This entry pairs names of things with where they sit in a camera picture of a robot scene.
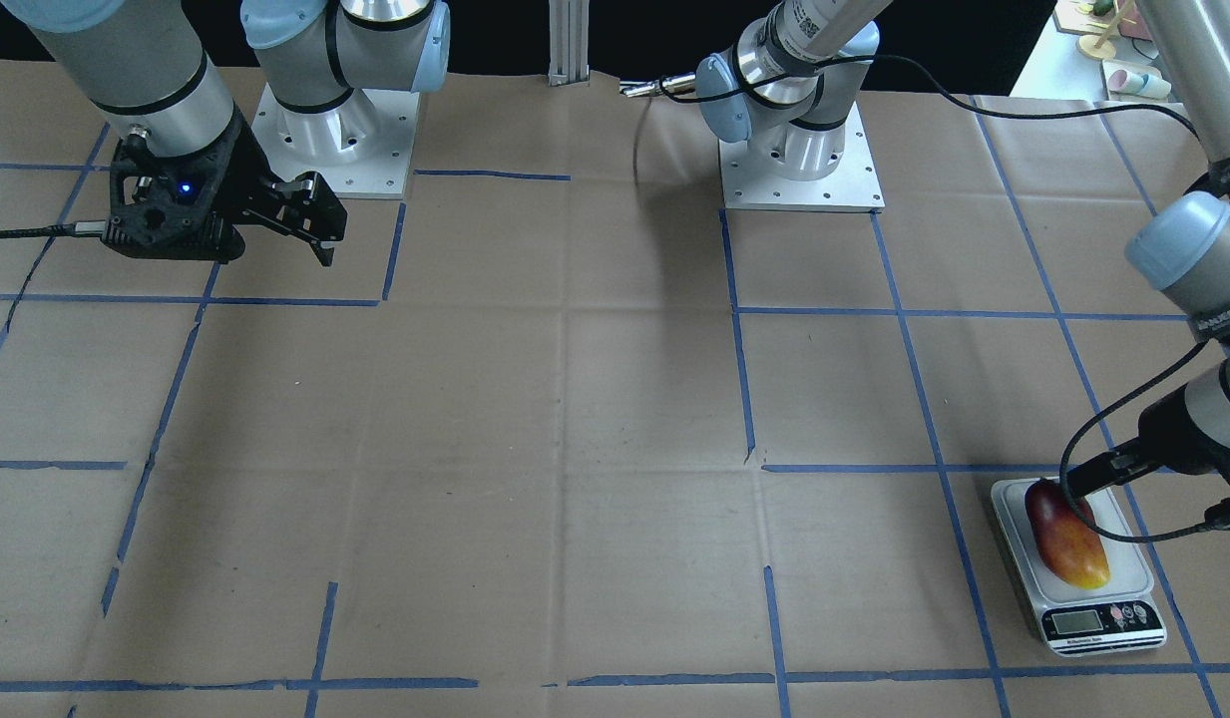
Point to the silver digital kitchen scale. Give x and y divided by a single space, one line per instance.
1084 593

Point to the aluminium frame post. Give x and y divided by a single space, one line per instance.
569 23

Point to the brown paper table cover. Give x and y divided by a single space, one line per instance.
558 434

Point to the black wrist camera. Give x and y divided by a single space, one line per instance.
165 208

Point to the red yellow mango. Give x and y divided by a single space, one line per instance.
1068 548

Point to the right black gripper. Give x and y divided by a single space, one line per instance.
237 163

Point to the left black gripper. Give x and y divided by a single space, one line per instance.
1168 431

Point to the arm grey base plate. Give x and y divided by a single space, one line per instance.
375 150
793 168

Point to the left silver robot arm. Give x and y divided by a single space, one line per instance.
801 65

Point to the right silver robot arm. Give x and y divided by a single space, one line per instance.
143 66

